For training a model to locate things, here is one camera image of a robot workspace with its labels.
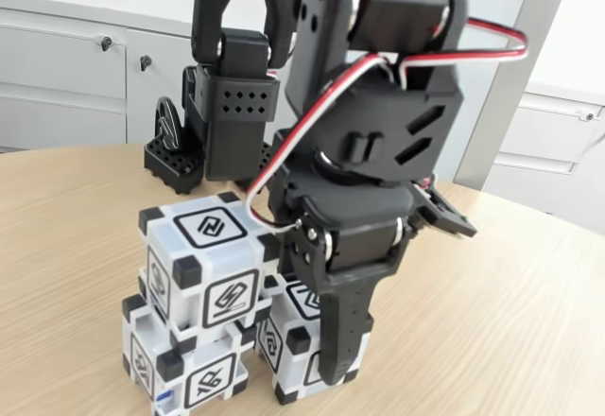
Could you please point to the white cube layers symbol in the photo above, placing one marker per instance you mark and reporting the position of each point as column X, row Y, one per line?
column 279, row 340

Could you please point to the black round emblem disc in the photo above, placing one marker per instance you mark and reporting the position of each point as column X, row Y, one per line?
column 163, row 109

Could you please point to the white cube lightning symbol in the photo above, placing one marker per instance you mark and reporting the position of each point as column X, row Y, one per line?
column 227, row 265

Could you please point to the small white drawer cabinet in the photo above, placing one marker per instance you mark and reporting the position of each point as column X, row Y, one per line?
column 543, row 142

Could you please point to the white cube lamp symbol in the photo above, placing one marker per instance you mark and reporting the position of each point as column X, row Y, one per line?
column 208, row 383

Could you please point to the small black cabinet key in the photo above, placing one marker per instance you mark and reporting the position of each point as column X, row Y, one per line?
column 107, row 43
column 145, row 62

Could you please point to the grey metal pillar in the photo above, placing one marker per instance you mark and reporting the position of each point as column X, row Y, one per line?
column 520, row 80

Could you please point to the black gripper camera module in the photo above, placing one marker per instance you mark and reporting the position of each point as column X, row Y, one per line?
column 449, row 220

